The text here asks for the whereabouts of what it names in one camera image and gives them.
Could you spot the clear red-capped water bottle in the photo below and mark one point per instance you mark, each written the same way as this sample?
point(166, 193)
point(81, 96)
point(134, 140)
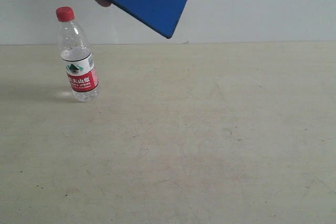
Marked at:
point(77, 56)

